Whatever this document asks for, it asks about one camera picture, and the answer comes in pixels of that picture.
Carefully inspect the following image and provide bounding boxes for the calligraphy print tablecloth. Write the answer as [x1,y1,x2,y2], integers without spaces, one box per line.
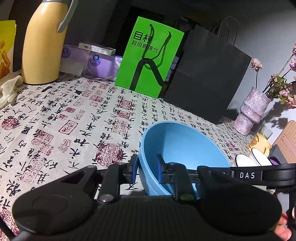
[1,74,254,234]

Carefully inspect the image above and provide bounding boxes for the green paper bag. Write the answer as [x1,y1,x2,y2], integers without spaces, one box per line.
[115,16,184,98]

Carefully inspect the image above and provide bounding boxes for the purple tissue pack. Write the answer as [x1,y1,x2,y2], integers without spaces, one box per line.
[60,43,122,81]

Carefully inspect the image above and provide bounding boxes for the purple textured vase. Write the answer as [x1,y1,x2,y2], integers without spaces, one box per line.
[233,87,271,136]

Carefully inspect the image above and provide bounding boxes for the yellow snack box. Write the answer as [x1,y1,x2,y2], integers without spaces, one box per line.
[0,20,16,78]

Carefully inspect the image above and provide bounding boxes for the yellow mug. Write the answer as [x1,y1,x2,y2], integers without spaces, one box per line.
[248,133,272,157]

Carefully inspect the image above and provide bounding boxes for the person's hand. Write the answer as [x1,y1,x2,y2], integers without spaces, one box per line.
[274,213,292,241]

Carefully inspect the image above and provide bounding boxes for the blue bowl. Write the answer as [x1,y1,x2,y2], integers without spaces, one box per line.
[138,121,230,196]

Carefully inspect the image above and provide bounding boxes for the white bowl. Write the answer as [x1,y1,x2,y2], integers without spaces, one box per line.
[250,148,272,166]
[231,154,260,167]

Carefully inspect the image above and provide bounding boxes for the black paper bag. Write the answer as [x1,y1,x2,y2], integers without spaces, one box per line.
[164,26,251,124]

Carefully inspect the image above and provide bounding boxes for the dried pink flowers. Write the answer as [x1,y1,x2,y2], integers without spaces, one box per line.
[263,44,295,109]

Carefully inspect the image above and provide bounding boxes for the grey purple cloth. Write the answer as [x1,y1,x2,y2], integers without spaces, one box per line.
[268,145,295,165]

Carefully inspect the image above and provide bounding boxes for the pink mini suitcase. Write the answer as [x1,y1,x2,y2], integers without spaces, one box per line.
[274,120,295,163]

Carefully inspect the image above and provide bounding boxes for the small white box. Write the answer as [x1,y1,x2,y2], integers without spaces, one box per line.
[78,42,116,56]

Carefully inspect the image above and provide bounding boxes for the white rubber glove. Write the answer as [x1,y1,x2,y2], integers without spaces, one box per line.
[0,72,23,108]

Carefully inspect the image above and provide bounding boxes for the yellow thermos jug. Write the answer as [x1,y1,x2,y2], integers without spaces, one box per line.
[21,0,78,85]

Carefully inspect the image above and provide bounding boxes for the clear drinking glass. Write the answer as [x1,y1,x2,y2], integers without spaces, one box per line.
[258,122,273,140]

